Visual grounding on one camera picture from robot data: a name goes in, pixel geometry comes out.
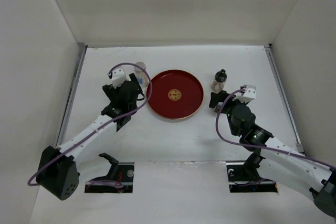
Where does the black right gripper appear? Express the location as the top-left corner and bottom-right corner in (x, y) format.
(209, 90), (248, 136)

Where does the blue-label jar silver lid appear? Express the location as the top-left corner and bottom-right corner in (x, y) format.
(133, 62), (149, 88)

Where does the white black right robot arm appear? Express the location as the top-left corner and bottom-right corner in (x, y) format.
(209, 86), (335, 218)

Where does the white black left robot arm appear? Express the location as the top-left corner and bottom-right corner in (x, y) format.
(36, 73), (143, 200)

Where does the tan powder bottle black cap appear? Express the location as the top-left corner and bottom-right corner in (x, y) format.
(211, 69), (227, 93)

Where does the red round lacquer tray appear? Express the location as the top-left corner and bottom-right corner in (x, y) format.
(146, 70), (204, 120)

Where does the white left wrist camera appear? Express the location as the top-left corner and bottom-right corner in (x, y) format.
(108, 67), (127, 88)

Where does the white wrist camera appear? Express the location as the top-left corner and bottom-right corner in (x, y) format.
(233, 84), (257, 104)
(108, 67), (127, 88)

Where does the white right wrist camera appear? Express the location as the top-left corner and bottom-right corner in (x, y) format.
(233, 84), (257, 104)

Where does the left aluminium frame rail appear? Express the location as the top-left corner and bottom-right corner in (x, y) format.
(53, 42), (88, 147)

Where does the aluminium frame rail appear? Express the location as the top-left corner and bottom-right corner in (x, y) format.
(264, 44), (305, 154)
(53, 42), (88, 147)

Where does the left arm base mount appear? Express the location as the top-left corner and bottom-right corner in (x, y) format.
(85, 153), (135, 194)

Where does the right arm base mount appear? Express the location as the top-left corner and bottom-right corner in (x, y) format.
(226, 162), (278, 193)

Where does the right aluminium frame rail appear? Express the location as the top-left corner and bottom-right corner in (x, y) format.
(264, 44), (305, 154)

